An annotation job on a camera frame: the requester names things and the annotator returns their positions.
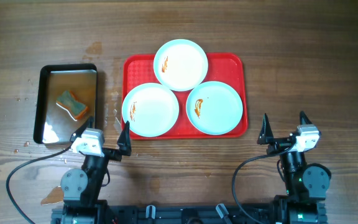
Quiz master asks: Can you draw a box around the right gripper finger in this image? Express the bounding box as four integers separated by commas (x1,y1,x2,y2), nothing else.
257,113,274,145
300,111,313,125

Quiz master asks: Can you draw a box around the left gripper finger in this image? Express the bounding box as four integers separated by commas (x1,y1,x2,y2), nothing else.
70,116,94,140
117,121,132,156

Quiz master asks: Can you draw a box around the orange green scrub sponge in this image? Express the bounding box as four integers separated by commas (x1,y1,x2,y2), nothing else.
56,90,89,121

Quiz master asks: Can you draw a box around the light blue plate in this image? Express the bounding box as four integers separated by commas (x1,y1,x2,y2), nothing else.
153,39,209,91
121,83,179,138
186,81,244,136

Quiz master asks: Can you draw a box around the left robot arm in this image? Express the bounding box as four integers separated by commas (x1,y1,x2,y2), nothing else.
51,116,132,224

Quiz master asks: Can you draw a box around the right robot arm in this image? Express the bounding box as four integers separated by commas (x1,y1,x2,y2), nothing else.
257,111,332,224

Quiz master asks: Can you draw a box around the red plastic serving tray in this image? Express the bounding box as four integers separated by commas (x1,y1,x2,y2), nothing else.
122,53,249,139

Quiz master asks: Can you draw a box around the black water-filled baking pan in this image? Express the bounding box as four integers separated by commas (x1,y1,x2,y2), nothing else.
33,63,98,144

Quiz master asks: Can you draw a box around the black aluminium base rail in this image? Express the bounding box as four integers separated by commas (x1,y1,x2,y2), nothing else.
50,203,328,224

